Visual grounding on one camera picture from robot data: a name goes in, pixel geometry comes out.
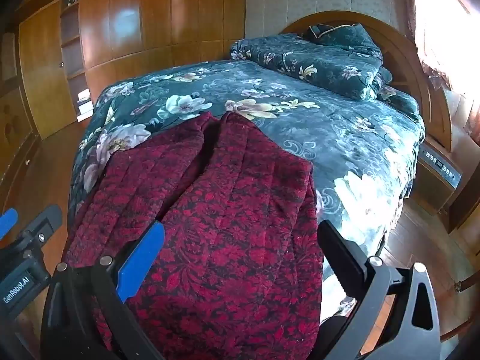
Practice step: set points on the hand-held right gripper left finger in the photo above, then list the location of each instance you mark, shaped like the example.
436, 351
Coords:
140, 260

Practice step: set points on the red floral pants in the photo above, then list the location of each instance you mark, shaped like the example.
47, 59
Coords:
232, 213

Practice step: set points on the patterned window curtain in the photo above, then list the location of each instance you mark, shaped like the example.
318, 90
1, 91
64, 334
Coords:
431, 60

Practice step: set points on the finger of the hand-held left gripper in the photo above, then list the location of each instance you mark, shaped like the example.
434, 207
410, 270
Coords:
47, 219
7, 222

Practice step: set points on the folded dark green floral quilt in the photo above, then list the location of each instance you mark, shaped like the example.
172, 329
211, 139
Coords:
318, 62

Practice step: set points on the arched wooden headboard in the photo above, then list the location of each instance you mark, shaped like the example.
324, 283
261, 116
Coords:
412, 65

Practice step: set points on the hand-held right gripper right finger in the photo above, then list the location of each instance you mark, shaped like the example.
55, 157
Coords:
339, 257

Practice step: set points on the floral pillow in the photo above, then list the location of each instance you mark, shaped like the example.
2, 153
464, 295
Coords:
399, 103

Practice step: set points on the low wooden cabinet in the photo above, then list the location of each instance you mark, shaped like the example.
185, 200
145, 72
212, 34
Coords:
11, 120

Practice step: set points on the dark green floral bedspread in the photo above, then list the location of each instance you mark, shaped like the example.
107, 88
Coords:
300, 138

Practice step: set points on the stack of books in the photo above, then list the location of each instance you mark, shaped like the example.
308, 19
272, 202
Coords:
84, 107

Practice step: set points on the glossy wooden wardrobe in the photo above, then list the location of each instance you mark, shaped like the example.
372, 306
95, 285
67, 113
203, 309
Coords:
157, 15

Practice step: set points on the bedside cabinet with control panel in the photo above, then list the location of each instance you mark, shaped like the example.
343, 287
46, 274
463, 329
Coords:
431, 191

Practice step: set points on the open wooden shelf unit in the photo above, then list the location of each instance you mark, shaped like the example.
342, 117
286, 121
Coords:
71, 26

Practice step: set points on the dark pillow with gold piping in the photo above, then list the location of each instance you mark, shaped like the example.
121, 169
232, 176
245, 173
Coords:
347, 32

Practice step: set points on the wooden door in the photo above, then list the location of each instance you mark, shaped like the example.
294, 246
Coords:
41, 63

